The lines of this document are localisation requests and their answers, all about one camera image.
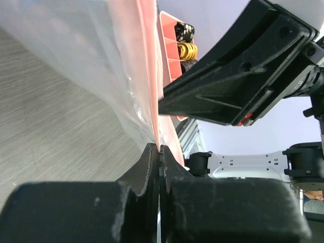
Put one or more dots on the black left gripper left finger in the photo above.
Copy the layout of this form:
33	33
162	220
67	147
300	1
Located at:
124	210

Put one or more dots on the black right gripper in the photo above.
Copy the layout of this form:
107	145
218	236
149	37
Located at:
267	55

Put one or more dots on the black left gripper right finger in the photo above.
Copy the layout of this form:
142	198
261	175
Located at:
196	209

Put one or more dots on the clear pink-dotted zip bag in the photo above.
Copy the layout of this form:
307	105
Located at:
110	48

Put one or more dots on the dark patterned rolled sock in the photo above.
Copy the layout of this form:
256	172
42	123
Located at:
186	65

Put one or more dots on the pink compartment organizer box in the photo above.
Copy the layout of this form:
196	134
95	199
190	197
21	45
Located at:
169	50

